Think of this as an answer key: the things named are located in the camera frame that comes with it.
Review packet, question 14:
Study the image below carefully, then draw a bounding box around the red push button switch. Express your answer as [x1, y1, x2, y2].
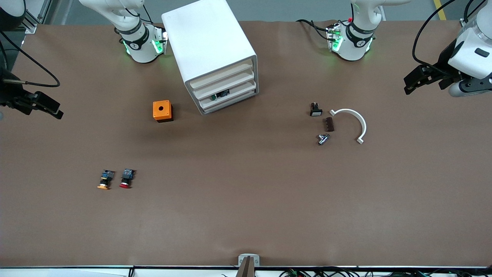
[119, 169, 136, 189]

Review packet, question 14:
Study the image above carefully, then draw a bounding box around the white semicircular plastic clamp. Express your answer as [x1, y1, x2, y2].
[329, 108, 367, 145]

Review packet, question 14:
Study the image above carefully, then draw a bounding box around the orange box with hole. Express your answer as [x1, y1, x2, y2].
[153, 100, 174, 123]

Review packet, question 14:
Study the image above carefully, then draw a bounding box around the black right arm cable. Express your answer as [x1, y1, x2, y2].
[0, 31, 61, 88]

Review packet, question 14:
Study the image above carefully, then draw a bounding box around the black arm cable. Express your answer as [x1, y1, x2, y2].
[0, 31, 61, 88]
[412, 0, 492, 67]

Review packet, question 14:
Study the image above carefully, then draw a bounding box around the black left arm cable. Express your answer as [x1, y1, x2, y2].
[412, 0, 492, 67]

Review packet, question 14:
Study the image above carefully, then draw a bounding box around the yellow push button switch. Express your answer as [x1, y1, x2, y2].
[97, 170, 116, 190]

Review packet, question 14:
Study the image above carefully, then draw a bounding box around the white table edge rail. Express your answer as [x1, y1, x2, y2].
[0, 265, 492, 277]

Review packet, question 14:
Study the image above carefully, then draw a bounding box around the black cable bundle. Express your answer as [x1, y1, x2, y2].
[221, 267, 492, 277]

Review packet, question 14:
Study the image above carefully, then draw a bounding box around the grey metal table bracket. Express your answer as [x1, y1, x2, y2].
[238, 254, 260, 277]

